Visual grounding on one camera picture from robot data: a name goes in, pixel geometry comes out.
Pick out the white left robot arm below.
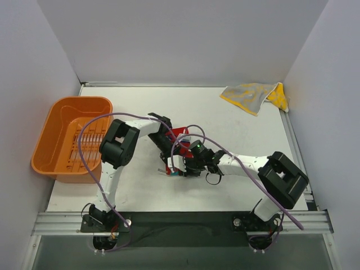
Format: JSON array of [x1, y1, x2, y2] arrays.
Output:
[[89, 112, 173, 232]]

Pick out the orange plastic basket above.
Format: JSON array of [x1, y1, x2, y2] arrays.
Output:
[[31, 96, 113, 184]]

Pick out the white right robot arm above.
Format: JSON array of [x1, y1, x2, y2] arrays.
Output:
[[175, 140, 309, 231]]

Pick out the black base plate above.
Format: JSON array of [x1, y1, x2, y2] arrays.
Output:
[[80, 211, 284, 251]]

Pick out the red blue patterned towel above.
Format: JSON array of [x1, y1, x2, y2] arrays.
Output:
[[165, 127, 193, 176]]

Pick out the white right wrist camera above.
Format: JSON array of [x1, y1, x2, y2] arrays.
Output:
[[167, 155, 186, 173]]

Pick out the grey yellow towel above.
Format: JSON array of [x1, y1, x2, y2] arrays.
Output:
[[220, 82, 289, 116]]

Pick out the aluminium front rail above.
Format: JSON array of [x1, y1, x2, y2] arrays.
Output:
[[32, 211, 334, 236]]

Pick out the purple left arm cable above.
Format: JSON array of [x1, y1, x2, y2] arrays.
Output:
[[77, 112, 181, 253]]

